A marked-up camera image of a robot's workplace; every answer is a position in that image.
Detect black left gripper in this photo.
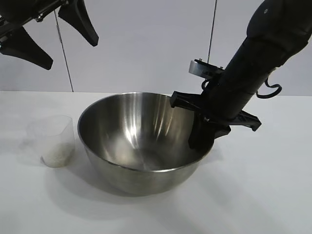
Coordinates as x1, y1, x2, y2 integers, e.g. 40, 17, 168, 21
0, 0, 99, 71

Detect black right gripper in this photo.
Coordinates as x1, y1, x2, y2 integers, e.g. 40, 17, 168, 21
170, 81, 262, 150

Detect stainless steel mixing bowl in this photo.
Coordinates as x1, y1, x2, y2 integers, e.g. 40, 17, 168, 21
77, 92, 215, 195

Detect translucent plastic measuring cup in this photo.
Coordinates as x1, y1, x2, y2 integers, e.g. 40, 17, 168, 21
23, 116, 75, 168

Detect white rice grains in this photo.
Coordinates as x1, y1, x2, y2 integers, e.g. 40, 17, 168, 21
41, 142, 74, 168

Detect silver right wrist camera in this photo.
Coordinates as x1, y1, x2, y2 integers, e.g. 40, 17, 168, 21
189, 58, 224, 79

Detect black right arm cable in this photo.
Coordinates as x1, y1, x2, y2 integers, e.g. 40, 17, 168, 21
257, 70, 281, 99

